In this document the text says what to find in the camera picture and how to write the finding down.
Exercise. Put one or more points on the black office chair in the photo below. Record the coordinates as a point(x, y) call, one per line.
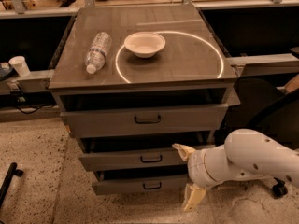
point(266, 109)

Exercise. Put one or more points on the clear plastic water bottle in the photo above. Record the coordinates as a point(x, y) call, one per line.
point(97, 53)

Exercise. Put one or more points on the grey drawer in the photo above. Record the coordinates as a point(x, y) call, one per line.
point(138, 121)
point(145, 183)
point(144, 158)

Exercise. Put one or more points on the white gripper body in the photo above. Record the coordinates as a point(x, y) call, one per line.
point(196, 168)

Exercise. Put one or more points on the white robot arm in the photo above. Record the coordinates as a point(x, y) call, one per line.
point(244, 155)

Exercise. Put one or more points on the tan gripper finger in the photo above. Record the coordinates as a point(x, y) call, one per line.
point(184, 151)
point(193, 195)

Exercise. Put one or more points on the grey bottom drawer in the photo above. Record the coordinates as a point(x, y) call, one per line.
point(145, 183)

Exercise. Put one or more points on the black floor stand leg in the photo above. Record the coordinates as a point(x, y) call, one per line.
point(12, 171)

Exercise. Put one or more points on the white paper cup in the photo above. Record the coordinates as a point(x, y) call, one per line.
point(20, 65)

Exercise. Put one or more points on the white paper bowl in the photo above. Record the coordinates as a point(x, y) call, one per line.
point(144, 44)

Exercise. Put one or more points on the grey drawer cabinet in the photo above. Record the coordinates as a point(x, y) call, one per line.
point(190, 70)

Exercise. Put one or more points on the grey top drawer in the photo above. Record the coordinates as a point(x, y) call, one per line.
point(138, 121)

